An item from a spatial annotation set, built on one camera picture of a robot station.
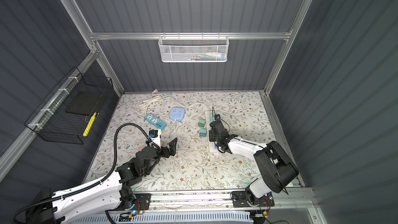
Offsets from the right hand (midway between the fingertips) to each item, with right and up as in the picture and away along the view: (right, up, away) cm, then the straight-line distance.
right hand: (215, 131), depth 93 cm
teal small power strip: (-39, +5, +9) cm, 40 cm away
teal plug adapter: (-7, -1, +4) cm, 9 cm away
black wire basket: (-72, +11, -21) cm, 76 cm away
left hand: (-25, -1, -16) cm, 29 cm away
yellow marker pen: (-60, +7, -23) cm, 64 cm away
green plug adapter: (-2, +9, +6) cm, 11 cm away
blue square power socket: (-25, +10, +12) cm, 30 cm away
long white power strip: (-3, +8, +9) cm, 13 cm away
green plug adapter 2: (-8, +4, +8) cm, 13 cm away
